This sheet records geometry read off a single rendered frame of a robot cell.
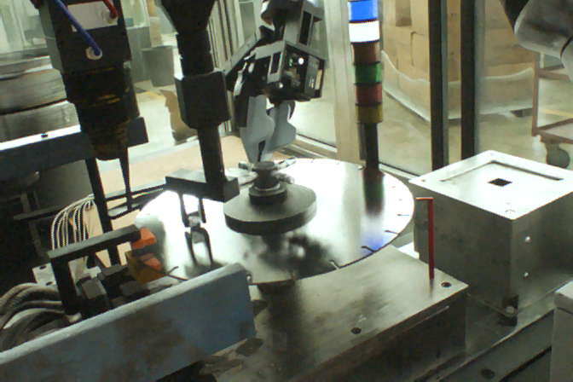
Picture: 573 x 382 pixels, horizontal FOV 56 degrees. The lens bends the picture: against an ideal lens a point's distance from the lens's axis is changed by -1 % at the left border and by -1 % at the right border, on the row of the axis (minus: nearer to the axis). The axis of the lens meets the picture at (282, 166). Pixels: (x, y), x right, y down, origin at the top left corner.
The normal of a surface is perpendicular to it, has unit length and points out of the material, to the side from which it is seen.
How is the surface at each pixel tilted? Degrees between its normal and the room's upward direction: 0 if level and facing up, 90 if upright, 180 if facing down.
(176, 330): 90
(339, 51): 90
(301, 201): 5
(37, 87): 90
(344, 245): 0
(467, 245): 90
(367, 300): 0
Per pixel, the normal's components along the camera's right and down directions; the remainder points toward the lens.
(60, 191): 0.69, 0.15
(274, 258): -0.11, -0.94
